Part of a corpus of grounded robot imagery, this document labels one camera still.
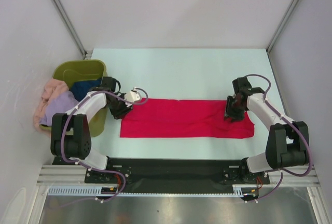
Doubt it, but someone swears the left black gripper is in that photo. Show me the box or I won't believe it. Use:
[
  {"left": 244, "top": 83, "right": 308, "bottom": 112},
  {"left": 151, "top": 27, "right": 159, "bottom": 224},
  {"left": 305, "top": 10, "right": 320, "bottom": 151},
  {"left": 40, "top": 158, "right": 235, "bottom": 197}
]
[{"left": 106, "top": 93, "right": 133, "bottom": 120}]

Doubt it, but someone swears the red t shirt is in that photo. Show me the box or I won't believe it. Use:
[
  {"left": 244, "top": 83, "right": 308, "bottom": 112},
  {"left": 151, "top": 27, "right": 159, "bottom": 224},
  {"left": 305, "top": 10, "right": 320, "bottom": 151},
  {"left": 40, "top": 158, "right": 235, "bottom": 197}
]
[{"left": 120, "top": 99, "right": 255, "bottom": 139}]

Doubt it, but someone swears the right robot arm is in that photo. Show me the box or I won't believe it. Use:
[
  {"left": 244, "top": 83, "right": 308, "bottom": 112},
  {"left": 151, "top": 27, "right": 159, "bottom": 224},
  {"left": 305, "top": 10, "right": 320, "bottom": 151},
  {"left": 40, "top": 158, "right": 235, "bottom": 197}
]
[{"left": 225, "top": 76, "right": 313, "bottom": 183}]

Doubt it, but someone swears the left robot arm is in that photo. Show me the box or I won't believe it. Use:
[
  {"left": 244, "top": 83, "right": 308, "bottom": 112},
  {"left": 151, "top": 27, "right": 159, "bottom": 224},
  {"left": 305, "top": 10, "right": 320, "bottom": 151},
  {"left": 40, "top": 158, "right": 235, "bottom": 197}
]
[{"left": 50, "top": 77, "right": 142, "bottom": 183}]

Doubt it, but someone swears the navy blue t shirt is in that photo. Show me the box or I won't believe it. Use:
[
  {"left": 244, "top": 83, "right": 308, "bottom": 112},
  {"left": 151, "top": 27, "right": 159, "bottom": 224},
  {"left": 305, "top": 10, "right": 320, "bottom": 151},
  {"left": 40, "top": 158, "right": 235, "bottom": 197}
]
[{"left": 70, "top": 78, "right": 102, "bottom": 101}]

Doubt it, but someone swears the lavender t shirt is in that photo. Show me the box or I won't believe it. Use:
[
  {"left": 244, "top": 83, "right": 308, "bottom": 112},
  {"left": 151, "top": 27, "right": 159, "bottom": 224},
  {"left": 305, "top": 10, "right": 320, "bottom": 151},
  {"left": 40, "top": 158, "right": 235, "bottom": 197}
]
[{"left": 39, "top": 91, "right": 79, "bottom": 127}]

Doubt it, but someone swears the olive green plastic bin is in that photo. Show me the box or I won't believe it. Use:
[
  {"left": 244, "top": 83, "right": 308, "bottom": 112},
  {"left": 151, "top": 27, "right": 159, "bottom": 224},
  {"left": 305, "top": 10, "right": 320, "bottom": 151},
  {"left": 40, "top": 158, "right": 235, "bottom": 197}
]
[{"left": 39, "top": 60, "right": 107, "bottom": 136}]

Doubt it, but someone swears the pink t shirt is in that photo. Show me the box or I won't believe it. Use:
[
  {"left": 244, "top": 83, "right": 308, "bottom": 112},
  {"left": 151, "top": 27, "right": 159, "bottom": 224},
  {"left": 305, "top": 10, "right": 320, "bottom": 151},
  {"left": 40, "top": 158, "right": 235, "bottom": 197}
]
[{"left": 33, "top": 78, "right": 69, "bottom": 135}]

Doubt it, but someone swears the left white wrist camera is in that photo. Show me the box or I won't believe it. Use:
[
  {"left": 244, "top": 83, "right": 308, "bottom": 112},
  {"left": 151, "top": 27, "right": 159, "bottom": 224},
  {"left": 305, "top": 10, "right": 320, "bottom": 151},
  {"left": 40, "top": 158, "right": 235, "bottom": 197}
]
[{"left": 124, "top": 87, "right": 142, "bottom": 104}]

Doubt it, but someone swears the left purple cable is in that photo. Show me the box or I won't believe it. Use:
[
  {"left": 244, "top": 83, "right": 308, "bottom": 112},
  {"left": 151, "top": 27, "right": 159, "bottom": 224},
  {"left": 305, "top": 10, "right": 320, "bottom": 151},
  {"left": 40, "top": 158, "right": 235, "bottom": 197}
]
[{"left": 51, "top": 87, "right": 149, "bottom": 209}]

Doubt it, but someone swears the purple cable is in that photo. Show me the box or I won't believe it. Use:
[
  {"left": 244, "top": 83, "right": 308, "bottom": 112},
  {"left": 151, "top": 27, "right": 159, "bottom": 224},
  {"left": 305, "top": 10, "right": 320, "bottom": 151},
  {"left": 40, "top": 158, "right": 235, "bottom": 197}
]
[
  {"left": 243, "top": 73, "right": 313, "bottom": 204},
  {"left": 51, "top": 87, "right": 149, "bottom": 209}
]

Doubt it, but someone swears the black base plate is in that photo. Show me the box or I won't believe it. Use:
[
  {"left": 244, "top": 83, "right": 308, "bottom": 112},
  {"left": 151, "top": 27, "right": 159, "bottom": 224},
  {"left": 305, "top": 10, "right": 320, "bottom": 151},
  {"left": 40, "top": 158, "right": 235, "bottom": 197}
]
[{"left": 84, "top": 158, "right": 270, "bottom": 195}]

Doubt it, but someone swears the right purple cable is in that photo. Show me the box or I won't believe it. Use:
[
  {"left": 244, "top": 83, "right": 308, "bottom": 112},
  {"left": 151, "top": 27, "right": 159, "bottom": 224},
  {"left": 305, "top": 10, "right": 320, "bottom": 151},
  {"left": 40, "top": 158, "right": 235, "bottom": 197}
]
[{"left": 243, "top": 73, "right": 313, "bottom": 204}]

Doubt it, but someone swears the aluminium front rail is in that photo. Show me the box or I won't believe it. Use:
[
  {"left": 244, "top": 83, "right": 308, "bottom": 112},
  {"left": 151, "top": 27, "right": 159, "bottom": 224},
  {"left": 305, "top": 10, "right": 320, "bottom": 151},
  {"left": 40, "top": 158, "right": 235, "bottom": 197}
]
[{"left": 36, "top": 165, "right": 320, "bottom": 187}]

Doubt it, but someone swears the left white cable duct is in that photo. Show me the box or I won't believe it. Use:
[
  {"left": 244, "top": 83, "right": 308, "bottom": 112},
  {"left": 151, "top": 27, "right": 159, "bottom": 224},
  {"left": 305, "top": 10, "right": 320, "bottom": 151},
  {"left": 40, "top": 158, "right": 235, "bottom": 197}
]
[{"left": 48, "top": 185, "right": 121, "bottom": 196}]

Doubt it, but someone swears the left aluminium corner post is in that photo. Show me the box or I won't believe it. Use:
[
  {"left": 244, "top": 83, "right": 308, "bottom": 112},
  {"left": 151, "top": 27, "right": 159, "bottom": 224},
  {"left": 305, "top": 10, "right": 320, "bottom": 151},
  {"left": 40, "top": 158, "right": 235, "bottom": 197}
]
[{"left": 51, "top": 0, "right": 87, "bottom": 59}]

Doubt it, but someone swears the aluminium corner post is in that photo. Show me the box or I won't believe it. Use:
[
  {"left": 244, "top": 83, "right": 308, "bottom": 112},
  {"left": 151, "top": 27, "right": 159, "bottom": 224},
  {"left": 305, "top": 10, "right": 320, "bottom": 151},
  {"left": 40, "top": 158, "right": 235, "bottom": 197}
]
[
  {"left": 51, "top": 0, "right": 87, "bottom": 59},
  {"left": 266, "top": 0, "right": 301, "bottom": 54}
]

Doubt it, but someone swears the right aluminium corner post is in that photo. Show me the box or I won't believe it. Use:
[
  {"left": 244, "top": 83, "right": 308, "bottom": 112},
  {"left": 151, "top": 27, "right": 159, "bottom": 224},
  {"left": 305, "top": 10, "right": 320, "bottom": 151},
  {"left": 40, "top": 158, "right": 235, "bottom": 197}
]
[{"left": 266, "top": 0, "right": 301, "bottom": 54}]

